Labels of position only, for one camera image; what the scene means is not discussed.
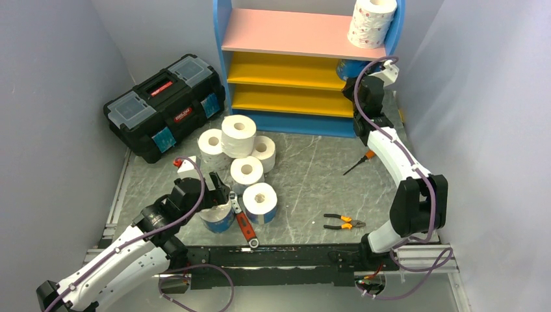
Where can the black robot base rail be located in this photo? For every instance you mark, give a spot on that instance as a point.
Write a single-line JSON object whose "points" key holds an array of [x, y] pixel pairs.
{"points": [[294, 264]]}

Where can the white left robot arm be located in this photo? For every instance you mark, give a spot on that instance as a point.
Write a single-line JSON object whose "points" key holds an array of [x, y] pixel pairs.
{"points": [[147, 247]]}

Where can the white roll of pile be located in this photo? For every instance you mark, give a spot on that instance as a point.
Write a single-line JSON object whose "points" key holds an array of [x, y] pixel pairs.
{"points": [[238, 136], [246, 172], [210, 146], [264, 149]]}

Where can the blue shelf with coloured boards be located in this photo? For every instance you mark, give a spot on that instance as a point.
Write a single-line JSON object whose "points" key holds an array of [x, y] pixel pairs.
{"points": [[280, 68]]}

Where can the white roll right of pile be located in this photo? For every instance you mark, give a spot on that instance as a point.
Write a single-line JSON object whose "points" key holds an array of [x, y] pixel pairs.
{"points": [[264, 149]]}

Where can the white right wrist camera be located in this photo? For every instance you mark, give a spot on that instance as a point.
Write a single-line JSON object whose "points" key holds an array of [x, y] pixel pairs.
{"points": [[388, 73]]}

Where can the pink patterned paper towel roll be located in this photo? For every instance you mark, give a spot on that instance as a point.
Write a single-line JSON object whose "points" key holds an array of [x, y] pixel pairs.
{"points": [[370, 22]]}

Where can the orange handled pliers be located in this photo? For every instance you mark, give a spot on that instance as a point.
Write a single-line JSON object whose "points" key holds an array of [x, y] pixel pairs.
{"points": [[347, 222]]}

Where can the white roll front of pile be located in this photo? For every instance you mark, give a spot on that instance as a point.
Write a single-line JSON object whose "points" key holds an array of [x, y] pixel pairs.
{"points": [[246, 172]]}

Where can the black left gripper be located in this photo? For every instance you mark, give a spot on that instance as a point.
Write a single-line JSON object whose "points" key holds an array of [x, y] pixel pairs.
{"points": [[216, 196]]}

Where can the white roll left of pile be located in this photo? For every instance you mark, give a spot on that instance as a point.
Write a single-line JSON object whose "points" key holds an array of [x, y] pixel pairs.
{"points": [[210, 146]]}

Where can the red adjustable wrench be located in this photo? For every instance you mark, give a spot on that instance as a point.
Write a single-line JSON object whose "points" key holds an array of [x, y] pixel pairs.
{"points": [[243, 222]]}

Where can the blue roll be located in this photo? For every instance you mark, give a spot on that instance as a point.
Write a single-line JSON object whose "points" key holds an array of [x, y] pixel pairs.
{"points": [[347, 68], [260, 201], [218, 219]]}

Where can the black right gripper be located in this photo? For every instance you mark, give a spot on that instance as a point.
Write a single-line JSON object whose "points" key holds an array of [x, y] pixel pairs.
{"points": [[347, 91]]}

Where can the white roll top of pile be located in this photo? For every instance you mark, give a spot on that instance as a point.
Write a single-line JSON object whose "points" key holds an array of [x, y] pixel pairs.
{"points": [[238, 136]]}

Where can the orange handled screwdriver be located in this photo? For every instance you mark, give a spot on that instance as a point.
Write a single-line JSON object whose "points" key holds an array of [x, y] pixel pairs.
{"points": [[367, 156]]}

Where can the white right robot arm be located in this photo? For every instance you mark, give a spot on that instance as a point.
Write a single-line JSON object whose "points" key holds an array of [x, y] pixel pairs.
{"points": [[419, 205]]}

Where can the black plastic toolbox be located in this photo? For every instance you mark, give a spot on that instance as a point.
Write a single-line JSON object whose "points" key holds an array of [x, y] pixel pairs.
{"points": [[163, 110]]}

